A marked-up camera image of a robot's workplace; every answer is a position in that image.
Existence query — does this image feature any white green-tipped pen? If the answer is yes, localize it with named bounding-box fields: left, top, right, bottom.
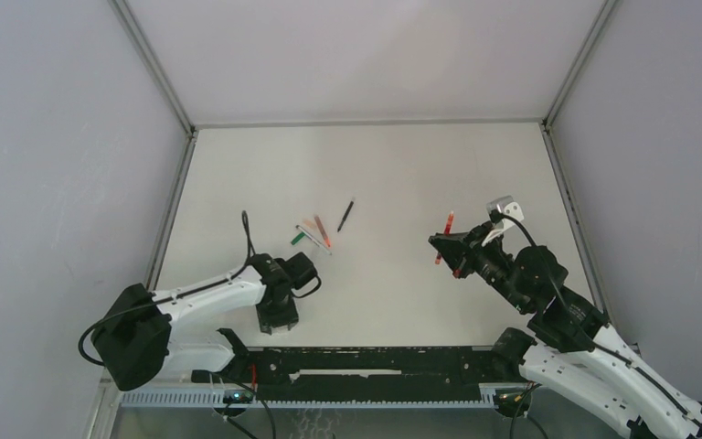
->
left=295, top=225, right=332, bottom=255

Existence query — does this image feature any black pen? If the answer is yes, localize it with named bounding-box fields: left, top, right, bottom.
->
left=336, top=197, right=356, bottom=232

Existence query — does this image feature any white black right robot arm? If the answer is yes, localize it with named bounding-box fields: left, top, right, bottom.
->
left=430, top=215, right=702, bottom=438

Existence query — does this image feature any black right camera cable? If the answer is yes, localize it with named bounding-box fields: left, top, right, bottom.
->
left=490, top=209, right=702, bottom=439

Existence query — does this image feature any white slotted cable duct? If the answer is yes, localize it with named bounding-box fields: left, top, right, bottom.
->
left=119, top=387, right=497, bottom=410

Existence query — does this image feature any green pen cap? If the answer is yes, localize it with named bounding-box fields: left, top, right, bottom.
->
left=291, top=233, right=305, bottom=246

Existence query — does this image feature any orange pen with cap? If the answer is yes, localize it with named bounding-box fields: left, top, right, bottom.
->
left=314, top=215, right=332, bottom=248

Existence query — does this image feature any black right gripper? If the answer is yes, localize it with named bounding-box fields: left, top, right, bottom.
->
left=431, top=219, right=529, bottom=312

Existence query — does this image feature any red pen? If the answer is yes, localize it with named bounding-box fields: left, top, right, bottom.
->
left=434, top=210, right=456, bottom=266

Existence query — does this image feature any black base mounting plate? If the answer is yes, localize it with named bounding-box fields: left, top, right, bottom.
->
left=190, top=345, right=527, bottom=403

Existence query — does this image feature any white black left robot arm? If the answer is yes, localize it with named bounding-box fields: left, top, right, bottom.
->
left=77, top=243, right=460, bottom=391

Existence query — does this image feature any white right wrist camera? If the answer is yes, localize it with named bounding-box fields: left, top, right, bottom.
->
left=482, top=196, right=525, bottom=246

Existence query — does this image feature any aluminium frame rail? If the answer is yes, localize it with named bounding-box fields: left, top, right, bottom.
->
left=539, top=120, right=611, bottom=314

